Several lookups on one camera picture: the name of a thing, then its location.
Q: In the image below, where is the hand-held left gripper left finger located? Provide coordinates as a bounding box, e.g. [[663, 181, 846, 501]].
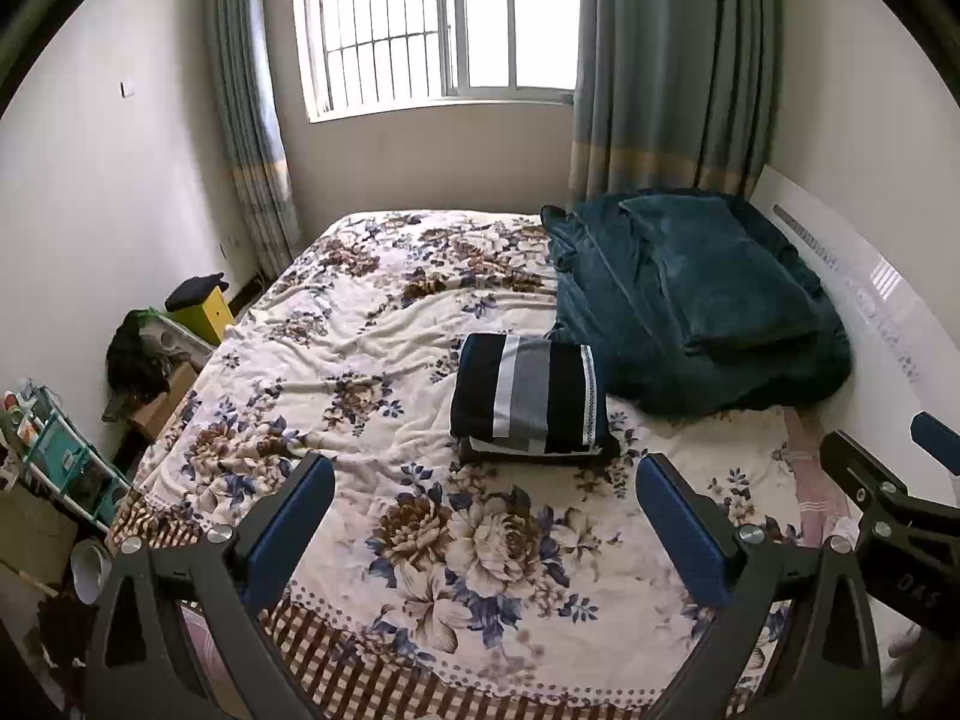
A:
[[86, 452, 336, 720]]

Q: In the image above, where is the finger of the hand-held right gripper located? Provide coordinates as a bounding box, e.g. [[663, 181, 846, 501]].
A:
[[910, 411, 960, 476], [820, 430, 960, 541]]

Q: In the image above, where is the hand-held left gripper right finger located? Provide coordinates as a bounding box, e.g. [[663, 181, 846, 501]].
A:
[[635, 452, 883, 720]]

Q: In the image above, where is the navy striped knit sweater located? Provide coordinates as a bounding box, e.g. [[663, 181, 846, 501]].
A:
[[450, 332, 610, 458]]

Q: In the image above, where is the pink striped bed sheet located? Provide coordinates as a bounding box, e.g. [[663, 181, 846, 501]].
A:
[[780, 405, 856, 541]]

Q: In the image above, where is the folded dark garment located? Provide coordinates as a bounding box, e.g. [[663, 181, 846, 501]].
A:
[[459, 431, 622, 470]]

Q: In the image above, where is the cardboard box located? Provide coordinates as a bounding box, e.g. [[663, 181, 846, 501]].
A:
[[126, 361, 200, 441]]

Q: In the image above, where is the white floral blanket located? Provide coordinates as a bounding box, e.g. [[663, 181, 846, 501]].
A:
[[105, 210, 860, 713]]

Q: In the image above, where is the white headboard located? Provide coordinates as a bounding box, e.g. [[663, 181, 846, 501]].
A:
[[750, 163, 960, 466]]

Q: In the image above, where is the white cup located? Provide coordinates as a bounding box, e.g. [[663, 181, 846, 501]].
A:
[[70, 538, 114, 605]]

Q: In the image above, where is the white plastic toy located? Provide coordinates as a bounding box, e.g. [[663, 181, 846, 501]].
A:
[[146, 307, 216, 362]]

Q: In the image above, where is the yellow box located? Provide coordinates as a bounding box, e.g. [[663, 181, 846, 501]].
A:
[[171, 286, 236, 347]]

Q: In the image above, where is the black bag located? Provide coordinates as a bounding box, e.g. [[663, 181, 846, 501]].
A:
[[106, 310, 173, 404]]

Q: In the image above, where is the teal fleece blanket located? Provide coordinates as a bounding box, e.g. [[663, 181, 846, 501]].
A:
[[540, 190, 854, 418]]

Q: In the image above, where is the teal storage rack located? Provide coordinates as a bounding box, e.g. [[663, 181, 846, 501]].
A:
[[0, 381, 133, 535]]

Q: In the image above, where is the black cap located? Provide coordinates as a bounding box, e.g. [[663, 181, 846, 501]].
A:
[[164, 272, 230, 313]]

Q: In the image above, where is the grey-blue curtain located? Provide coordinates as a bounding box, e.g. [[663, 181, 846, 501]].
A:
[[568, 0, 782, 208], [204, 0, 302, 278]]

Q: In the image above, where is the window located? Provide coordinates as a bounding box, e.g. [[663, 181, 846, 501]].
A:
[[292, 0, 584, 122]]

